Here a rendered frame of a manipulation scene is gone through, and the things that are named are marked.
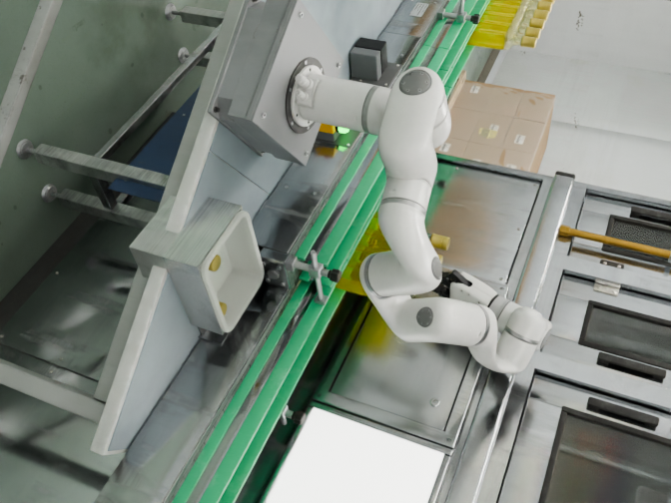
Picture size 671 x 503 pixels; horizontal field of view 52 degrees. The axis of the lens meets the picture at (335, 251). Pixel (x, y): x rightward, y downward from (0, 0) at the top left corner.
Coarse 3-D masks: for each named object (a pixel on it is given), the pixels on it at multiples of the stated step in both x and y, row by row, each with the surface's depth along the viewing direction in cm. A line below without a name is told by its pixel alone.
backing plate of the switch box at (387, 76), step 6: (390, 66) 194; (396, 66) 194; (384, 72) 192; (390, 72) 192; (396, 72) 192; (354, 78) 192; (360, 78) 192; (384, 78) 190; (390, 78) 190; (372, 84) 189; (378, 84) 189; (384, 84) 188
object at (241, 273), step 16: (240, 224) 139; (224, 240) 130; (240, 240) 143; (256, 240) 143; (208, 256) 128; (224, 256) 147; (240, 256) 148; (256, 256) 146; (208, 272) 128; (224, 272) 149; (240, 272) 151; (256, 272) 150; (208, 288) 130; (224, 288) 149; (240, 288) 149; (256, 288) 149; (240, 304) 146; (224, 320) 139
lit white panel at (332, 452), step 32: (320, 416) 155; (320, 448) 150; (352, 448) 149; (384, 448) 148; (416, 448) 148; (288, 480) 146; (320, 480) 145; (352, 480) 144; (384, 480) 144; (416, 480) 143
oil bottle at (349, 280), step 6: (348, 264) 163; (354, 264) 163; (360, 264) 163; (348, 270) 162; (354, 270) 162; (342, 276) 162; (348, 276) 161; (354, 276) 161; (342, 282) 163; (348, 282) 162; (354, 282) 161; (342, 288) 165; (348, 288) 164; (354, 288) 163; (360, 288) 162; (366, 294) 162
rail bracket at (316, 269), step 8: (288, 256) 149; (296, 256) 149; (312, 256) 144; (288, 264) 148; (296, 264) 148; (304, 264) 148; (312, 264) 147; (320, 264) 147; (312, 272) 147; (320, 272) 146; (328, 272) 146; (336, 272) 145; (320, 280) 150; (336, 280) 145; (320, 288) 151; (320, 296) 154; (328, 296) 155
